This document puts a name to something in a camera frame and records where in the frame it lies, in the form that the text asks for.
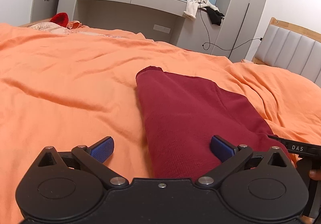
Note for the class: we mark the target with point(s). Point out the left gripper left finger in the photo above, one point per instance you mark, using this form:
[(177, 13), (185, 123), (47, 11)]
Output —
[(91, 160)]

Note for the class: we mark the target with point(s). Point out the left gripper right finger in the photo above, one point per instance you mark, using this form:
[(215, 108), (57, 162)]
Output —
[(233, 158)]

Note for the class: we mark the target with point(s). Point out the dark red knit sweater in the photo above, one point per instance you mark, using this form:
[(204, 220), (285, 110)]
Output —
[(181, 114)]

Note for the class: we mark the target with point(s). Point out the person's right hand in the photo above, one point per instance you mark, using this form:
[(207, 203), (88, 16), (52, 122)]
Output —
[(315, 174)]

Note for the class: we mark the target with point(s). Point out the orange bed blanket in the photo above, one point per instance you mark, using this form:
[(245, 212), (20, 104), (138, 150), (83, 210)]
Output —
[(76, 88)]

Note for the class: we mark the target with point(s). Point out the grey padded headboard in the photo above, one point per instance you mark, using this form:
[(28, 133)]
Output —
[(291, 47)]

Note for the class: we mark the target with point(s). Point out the pink patterned pillow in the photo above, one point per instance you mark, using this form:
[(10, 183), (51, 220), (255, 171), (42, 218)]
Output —
[(75, 27)]

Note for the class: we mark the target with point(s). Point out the black cloth on desk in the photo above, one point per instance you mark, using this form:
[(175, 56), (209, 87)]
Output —
[(215, 16)]

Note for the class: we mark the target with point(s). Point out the bright red hat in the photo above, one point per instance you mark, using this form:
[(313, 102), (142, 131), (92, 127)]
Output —
[(61, 19)]

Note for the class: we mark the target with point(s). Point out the white cloth on desk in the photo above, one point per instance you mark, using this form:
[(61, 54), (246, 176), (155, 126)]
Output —
[(193, 6)]

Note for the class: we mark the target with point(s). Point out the grey wardrobe desk unit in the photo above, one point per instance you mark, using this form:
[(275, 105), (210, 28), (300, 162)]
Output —
[(232, 39)]

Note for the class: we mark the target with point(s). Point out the white wall socket panel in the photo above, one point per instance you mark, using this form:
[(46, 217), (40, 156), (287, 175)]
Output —
[(162, 29)]

